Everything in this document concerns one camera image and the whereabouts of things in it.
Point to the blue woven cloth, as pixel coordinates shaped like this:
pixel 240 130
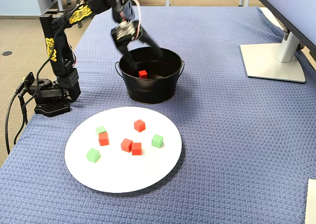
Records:
pixel 222 135

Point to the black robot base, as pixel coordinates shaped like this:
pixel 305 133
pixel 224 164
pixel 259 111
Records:
pixel 51 109

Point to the computer monitor screen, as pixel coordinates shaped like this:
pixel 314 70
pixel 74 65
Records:
pixel 291 7

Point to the white round plate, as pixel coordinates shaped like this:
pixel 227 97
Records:
pixel 123 174

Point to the black metal bucket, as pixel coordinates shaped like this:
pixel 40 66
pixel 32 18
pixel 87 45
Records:
pixel 153 90

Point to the black round floor socket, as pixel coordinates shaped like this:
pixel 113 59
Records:
pixel 6 53

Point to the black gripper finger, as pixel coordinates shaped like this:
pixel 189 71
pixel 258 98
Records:
pixel 127 56
pixel 151 42

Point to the silver monitor stand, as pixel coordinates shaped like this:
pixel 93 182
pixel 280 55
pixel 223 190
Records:
pixel 266 61

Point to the red cube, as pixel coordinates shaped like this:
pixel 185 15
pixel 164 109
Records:
pixel 104 139
pixel 143 75
pixel 139 125
pixel 126 145
pixel 136 149

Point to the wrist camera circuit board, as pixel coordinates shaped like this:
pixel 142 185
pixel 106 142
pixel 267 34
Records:
pixel 127 30

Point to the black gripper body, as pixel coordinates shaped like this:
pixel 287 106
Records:
pixel 122 36

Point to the green cube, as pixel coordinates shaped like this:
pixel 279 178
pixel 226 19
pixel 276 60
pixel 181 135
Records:
pixel 157 141
pixel 93 156
pixel 100 129

